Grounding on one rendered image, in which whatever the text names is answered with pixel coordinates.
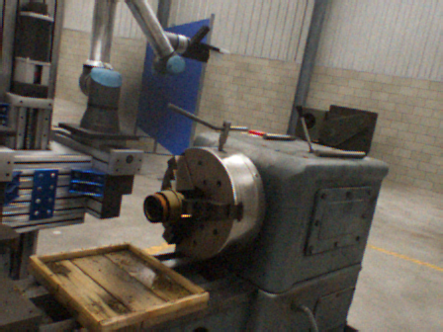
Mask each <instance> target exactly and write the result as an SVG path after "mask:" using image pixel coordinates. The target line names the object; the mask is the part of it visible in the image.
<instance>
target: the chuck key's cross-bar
mask: <svg viewBox="0 0 443 332"><path fill-rule="evenodd" d="M167 108H168V109H169V110H172V111H173V112H177V113H178V114H181V115H182V116H185V117H186V118H190V119H191V120H194V121H195V122H198V123H199V124H201V125H204V126H207V127H209V128H211V129H213V130H225V127H224V126H215V125H213V124H210V123H207V122H206V121H205V120H202V119H201V118H198V117H197V116H194V115H193V114H190V113H188V112H186V111H184V110H182V109H180V108H179V107H175V106H174V105H171V104H170V103H169V104H168V105H167ZM230 130H242V131H248V128H247V127H246V126H231V127H230Z"/></svg>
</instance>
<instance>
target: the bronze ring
mask: <svg viewBox="0 0 443 332"><path fill-rule="evenodd" d="M181 200H185V199H184V197H183V196H182V194H180V193H177V192H176V191H174V189H170V188H167V189H163V191H159V192H156V193H155V194H152V195H150V196H147V197H146V198H145V200H144V203H143V213H144V215H145V216H146V218H147V220H148V221H149V222H151V223H158V222H161V223H165V222H176V221H178V220H179V219H180V217H181V215H182V201H181Z"/></svg>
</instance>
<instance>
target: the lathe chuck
mask: <svg viewBox="0 0 443 332"><path fill-rule="evenodd" d="M216 149H218V148H217V147H189V148H187V149H184V153H185V155H186V160H187V162H188V167H189V169H190V171H191V176H192V179H193V183H194V185H195V187H199V189H201V190H199V191H197V192H196V193H193V194H188V195H186V196H183V197H184V199H185V200H187V199H196V198H206V199H208V200H214V201H218V202H224V203H227V204H233V205H238V203H239V202H240V203H241V204H242V207H241V216H240V219H239V220H238V219H232V218H224V219H215V218H210V217H207V216H202V217H200V218H193V219H192V220H191V221H190V224H189V225H188V228H187V229H186V232H185V233H184V235H183V237H182V239H181V241H180V244H179V245H178V246H177V249H178V250H180V251H181V252H182V253H183V254H185V255H186V256H188V257H190V258H192V259H209V258H213V257H216V256H222V255H225V254H231V253H232V252H235V251H236V250H238V249H239V248H241V247H242V246H243V245H244V243H245V242H246V241H247V239H249V237H250V235H251V233H252V231H253V228H254V226H255V221H256V218H257V208H258V202H257V190H256V187H255V182H254V180H253V176H252V174H251V172H250V170H249V168H248V167H247V165H246V164H245V163H244V162H243V161H242V159H241V158H240V157H239V156H238V155H236V153H234V152H232V151H230V150H228V149H223V150H222V151H225V153H222V152H219V151H216ZM167 174H169V168H168V167H167V170H166V171H165V174H164V177H163V181H162V184H161V191H163V187H162V186H163V185H165V184H166V183H167V181H166V178H165V175H167ZM234 245H236V246H235V247H234V248H233V249H232V250H230V251H228V252H225V250H227V249H228V248H230V246H234Z"/></svg>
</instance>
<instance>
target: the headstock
mask: <svg viewBox="0 0 443 332"><path fill-rule="evenodd" d="M219 138H220V132H209V131H206V132H202V133H201V134H199V135H198V136H197V138H195V140H194V141H193V147H219V144H220V143H219ZM223 148H229V149H235V150H236V151H239V152H240V153H242V154H243V155H245V156H246V157H248V158H249V160H250V161H251V162H252V163H253V165H254V166H255V168H256V169H257V171H258V172H259V175H260V177H261V181H262V183H263V188H264V191H265V197H266V210H265V215H264V218H263V223H262V225H261V229H260V231H259V233H258V235H257V237H255V239H254V240H253V242H252V243H251V244H250V245H249V246H247V248H244V250H241V251H239V252H235V253H232V254H225V255H222V256H216V257H213V258H209V259H212V260H213V261H215V262H216V263H219V264H220V265H222V266H224V267H226V268H227V269H229V270H231V271H232V272H234V273H235V274H238V275H239V276H241V277H243V278H245V279H246V280H248V281H250V282H251V283H253V284H254V285H256V286H258V287H260V288H261V289H264V290H265V291H267V292H270V293H281V292H283V291H288V290H291V289H292V285H293V284H295V283H299V282H301V281H305V280H307V279H311V278H314V277H318V276H320V275H324V274H326V273H330V272H332V271H334V270H338V269H341V268H345V267H347V266H352V265H354V264H358V263H361V262H363V256H364V254H365V248H366V246H367V240H368V238H369V232H370V230H371V224H372V221H373V216H374V213H375V208H376V205H377V199H378V197H379V191H380V190H381V187H382V182H383V179H384V177H386V176H387V175H388V171H389V168H388V164H387V163H386V162H384V161H381V160H378V159H374V158H371V157H364V158H363V159H362V158H348V157H318V156H315V155H314V153H308V151H310V147H309V145H308V142H307V141H304V140H298V139H295V140H289V141H282V140H269V139H263V136H250V135H248V134H245V135H242V133H241V134H234V133H229V134H228V137H227V140H226V142H225V144H224V145H223ZM275 150H280V151H275ZM285 152H291V154H289V153H285ZM302 155H308V157H304V156H302ZM278 184H279V185H278ZM282 196H283V197H282ZM264 234H265V235H264ZM274 236H275V237H274ZM268 240H269V241H268ZM272 240H273V241H272ZM261 252H262V253H261ZM261 258H262V259H261ZM230 259H231V260H230ZM263 277H264V278H263ZM261 280H262V281H261Z"/></svg>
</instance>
